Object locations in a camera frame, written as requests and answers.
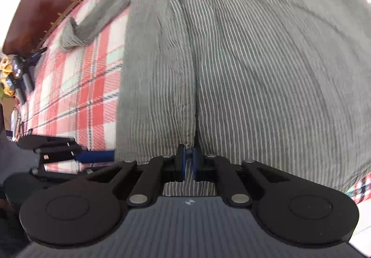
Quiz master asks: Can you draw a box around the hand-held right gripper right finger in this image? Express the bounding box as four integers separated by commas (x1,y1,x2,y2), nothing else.
193,146,292,207

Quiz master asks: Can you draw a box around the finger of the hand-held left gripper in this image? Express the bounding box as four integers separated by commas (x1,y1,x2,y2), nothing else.
17,135,85,151
36,149,116,164

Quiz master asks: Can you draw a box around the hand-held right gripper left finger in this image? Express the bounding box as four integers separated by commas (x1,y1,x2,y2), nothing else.
87,144,186,207

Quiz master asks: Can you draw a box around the green striped shirt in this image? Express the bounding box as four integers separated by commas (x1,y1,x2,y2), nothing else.
59,0,371,197

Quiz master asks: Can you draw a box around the red plaid blanket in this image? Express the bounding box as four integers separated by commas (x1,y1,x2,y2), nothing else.
12,0,371,206

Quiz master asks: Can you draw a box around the black tool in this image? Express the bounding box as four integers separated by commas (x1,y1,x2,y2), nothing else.
15,47,47,105

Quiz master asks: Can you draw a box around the yellow crumpled cloth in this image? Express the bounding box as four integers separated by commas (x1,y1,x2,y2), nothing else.
0,54,22,97

